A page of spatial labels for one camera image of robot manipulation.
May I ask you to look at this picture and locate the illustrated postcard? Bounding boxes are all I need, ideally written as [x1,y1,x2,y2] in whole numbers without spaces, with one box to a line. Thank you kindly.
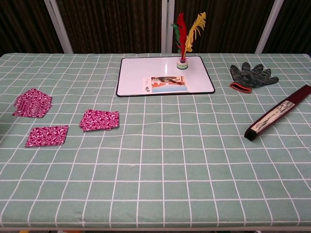
[141,75,190,94]

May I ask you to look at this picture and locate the grey knit glove orange cuff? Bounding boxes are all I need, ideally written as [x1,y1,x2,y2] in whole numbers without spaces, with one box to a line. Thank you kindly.
[229,62,279,93]

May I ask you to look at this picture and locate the white metal frame post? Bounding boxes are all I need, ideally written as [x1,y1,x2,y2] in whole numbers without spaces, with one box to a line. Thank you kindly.
[255,0,285,54]
[161,0,175,54]
[44,0,74,54]

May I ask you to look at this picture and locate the dark red folded fan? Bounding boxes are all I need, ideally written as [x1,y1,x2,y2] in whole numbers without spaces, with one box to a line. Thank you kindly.
[244,84,311,142]

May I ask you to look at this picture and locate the magenta patterned card pile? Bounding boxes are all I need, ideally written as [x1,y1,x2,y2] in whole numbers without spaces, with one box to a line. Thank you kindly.
[12,88,53,119]
[79,109,121,132]
[25,125,69,148]

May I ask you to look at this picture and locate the dark brown curtain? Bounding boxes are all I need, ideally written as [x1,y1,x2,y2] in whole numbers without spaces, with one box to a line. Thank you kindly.
[0,0,311,57]

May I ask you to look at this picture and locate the colourful feather shuttlecock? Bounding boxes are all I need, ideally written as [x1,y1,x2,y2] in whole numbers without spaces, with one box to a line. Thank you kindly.
[171,11,207,70]

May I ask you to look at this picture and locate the green checked tablecloth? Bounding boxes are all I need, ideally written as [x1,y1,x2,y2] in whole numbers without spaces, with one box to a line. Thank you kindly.
[0,52,311,229]

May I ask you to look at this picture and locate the white board with black rim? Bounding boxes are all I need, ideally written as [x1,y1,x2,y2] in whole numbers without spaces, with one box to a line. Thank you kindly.
[116,55,216,98]

